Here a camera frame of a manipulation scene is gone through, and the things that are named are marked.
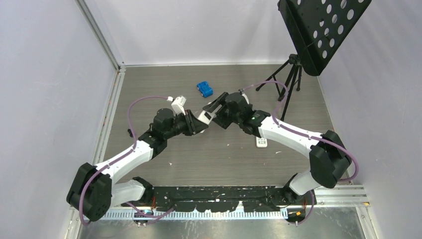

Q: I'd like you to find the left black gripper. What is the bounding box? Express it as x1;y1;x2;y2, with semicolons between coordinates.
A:
164;110;208;140

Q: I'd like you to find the white remote with black window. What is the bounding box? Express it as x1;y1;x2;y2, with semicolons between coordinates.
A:
197;109;216;125

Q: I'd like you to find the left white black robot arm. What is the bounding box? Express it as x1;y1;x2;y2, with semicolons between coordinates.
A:
66;108;215;224

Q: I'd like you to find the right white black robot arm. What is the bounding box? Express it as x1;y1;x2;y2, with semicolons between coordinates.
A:
199;92;353;205

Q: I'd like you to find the white remote with buttons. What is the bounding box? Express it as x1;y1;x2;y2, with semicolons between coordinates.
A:
256;137;268;148

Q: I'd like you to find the blue toy car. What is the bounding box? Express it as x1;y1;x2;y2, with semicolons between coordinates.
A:
197;81;213;98

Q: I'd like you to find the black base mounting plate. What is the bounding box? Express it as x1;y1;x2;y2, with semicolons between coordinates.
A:
131;186;316;213

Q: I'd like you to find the black perforated music stand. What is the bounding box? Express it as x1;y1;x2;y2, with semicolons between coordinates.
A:
267;0;371;120

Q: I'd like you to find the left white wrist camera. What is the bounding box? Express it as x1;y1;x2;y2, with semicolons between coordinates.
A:
171;96;186;115

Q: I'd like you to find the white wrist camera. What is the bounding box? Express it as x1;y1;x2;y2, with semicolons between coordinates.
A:
241;93;249;104
171;96;186;115

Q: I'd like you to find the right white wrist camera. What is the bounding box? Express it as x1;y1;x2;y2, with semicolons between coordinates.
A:
241;93;249;104

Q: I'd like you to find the aluminium corner frame rail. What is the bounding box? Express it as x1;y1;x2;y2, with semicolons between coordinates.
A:
75;0;125;73

